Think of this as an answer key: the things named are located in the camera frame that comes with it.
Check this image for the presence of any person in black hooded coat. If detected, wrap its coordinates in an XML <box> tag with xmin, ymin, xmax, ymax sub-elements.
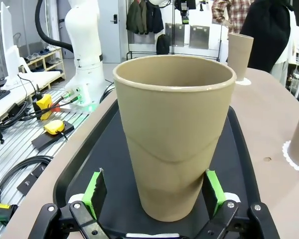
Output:
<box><xmin>239</xmin><ymin>0</ymin><xmax>296</xmax><ymax>74</ymax></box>

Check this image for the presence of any yellow button on black plate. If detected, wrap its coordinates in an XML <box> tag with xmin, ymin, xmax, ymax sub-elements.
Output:
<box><xmin>31</xmin><ymin>119</ymin><xmax>75</xmax><ymax>153</ymax></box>

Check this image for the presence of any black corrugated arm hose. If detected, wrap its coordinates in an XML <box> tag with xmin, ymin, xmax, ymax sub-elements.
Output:
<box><xmin>34</xmin><ymin>0</ymin><xmax>75</xmax><ymax>54</ymax></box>

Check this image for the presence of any black backpack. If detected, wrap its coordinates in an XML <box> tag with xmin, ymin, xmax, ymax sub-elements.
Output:
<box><xmin>156</xmin><ymin>34</ymin><xmax>171</xmax><ymax>56</ymax></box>

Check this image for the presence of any yellow emergency stop box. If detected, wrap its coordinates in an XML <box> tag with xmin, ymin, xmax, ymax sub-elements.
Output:
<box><xmin>32</xmin><ymin>94</ymin><xmax>61</xmax><ymax>120</ymax></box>

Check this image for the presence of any white computer monitor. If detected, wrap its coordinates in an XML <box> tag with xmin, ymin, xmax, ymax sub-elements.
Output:
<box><xmin>0</xmin><ymin>1</ymin><xmax>28</xmax><ymax>88</ymax></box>

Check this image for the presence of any coiled black cable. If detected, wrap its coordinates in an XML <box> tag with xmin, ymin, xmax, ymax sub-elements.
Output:
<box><xmin>0</xmin><ymin>155</ymin><xmax>53</xmax><ymax>204</ymax></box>

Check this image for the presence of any wooden shoe rack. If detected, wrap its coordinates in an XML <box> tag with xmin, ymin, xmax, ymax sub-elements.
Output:
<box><xmin>17</xmin><ymin>47</ymin><xmax>66</xmax><ymax>91</ymax></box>

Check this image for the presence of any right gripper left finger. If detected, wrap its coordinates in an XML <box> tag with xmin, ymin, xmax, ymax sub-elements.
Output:
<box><xmin>37</xmin><ymin>168</ymin><xmax>113</xmax><ymax>239</ymax></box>

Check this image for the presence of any black plastic tray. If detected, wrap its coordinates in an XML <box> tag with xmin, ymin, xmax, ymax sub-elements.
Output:
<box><xmin>52</xmin><ymin>98</ymin><xmax>263</xmax><ymax>239</ymax></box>

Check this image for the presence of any white scalloped paper coaster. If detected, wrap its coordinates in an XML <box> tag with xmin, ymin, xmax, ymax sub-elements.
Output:
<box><xmin>282</xmin><ymin>140</ymin><xmax>299</xmax><ymax>175</ymax></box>
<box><xmin>235</xmin><ymin>77</ymin><xmax>252</xmax><ymax>87</ymax></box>

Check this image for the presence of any dark navy hanging jacket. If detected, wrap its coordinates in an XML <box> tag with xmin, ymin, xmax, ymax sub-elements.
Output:
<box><xmin>146</xmin><ymin>0</ymin><xmax>164</xmax><ymax>34</ymax></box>

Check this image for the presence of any person in plaid shirt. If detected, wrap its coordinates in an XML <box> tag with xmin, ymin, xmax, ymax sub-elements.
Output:
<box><xmin>211</xmin><ymin>0</ymin><xmax>255</xmax><ymax>34</ymax></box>

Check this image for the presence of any black green handheld device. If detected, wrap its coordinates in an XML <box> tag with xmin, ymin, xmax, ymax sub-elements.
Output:
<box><xmin>0</xmin><ymin>202</ymin><xmax>18</xmax><ymax>223</ymax></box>

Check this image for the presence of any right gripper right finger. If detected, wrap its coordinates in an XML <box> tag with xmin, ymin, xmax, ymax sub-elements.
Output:
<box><xmin>193</xmin><ymin>169</ymin><xmax>281</xmax><ymax>239</ymax></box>

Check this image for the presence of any black metal rack frame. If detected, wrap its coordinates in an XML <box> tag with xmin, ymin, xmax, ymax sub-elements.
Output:
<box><xmin>126</xmin><ymin>23</ymin><xmax>224</xmax><ymax>62</ymax></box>

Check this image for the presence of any grey metal panel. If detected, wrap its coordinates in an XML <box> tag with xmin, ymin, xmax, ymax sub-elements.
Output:
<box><xmin>189</xmin><ymin>24</ymin><xmax>210</xmax><ymax>49</ymax></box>
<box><xmin>164</xmin><ymin>22</ymin><xmax>185</xmax><ymax>47</ymax></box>

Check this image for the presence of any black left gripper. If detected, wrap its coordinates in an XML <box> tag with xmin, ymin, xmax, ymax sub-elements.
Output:
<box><xmin>175</xmin><ymin>0</ymin><xmax>196</xmax><ymax>25</ymax></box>

